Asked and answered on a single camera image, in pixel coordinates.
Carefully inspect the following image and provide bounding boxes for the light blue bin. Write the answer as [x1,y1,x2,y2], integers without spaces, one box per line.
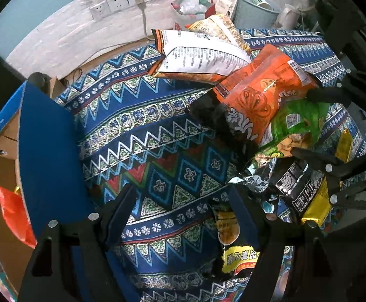
[233,0,281,27]

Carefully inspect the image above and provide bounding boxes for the orange black snack bag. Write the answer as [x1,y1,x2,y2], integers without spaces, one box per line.
[185,44,323,164]

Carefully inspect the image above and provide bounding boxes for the white kettle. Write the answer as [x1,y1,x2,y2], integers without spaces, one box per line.
[274,4,301,29]

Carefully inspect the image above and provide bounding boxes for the green snack bag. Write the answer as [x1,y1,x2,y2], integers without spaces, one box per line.
[254,99,331,161]

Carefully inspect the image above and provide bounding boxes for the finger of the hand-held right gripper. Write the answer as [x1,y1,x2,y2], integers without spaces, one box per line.
[291,146,366,212]
[306,67,366,117]

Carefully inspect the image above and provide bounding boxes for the yellow snack packet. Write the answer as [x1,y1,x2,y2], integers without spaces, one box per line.
[301,129,353,227]

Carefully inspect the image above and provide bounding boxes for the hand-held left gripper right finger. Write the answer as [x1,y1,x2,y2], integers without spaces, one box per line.
[228,184,339,302]

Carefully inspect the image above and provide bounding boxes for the thin black cable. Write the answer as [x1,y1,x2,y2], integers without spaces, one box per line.
[66,36,150,84]

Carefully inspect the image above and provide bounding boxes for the black cylindrical device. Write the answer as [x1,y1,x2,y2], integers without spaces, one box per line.
[28,72,50,95]

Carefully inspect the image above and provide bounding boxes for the silver foil snack bag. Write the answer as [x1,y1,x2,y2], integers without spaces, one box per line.
[228,159,279,214]

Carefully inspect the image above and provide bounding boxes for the beige plug with cable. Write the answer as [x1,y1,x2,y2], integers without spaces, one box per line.
[134,0,155,40]

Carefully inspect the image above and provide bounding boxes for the crumpled plastic wrappers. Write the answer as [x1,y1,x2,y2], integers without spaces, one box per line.
[174,0,213,15]

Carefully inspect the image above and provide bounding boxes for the yellow orange snack bag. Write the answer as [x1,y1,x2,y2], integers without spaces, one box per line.
[184,14,253,54]

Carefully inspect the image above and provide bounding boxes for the blue patterned blanket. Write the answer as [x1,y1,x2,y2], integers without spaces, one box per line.
[54,28,366,302]

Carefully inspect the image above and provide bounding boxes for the white-backed orange snack bag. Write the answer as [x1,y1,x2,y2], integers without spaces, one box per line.
[148,29,253,85]

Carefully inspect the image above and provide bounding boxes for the red orange snack packet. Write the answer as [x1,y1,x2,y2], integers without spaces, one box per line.
[0,185,38,249]

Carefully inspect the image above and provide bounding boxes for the black yellow snack bag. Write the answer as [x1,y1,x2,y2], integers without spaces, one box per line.
[210,200,262,284]

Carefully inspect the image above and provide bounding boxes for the cardboard box with blue flap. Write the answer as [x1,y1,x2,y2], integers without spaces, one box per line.
[0,80,95,296]

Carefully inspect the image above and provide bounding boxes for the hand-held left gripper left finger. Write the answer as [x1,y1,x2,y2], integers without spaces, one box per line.
[17,183,139,302]

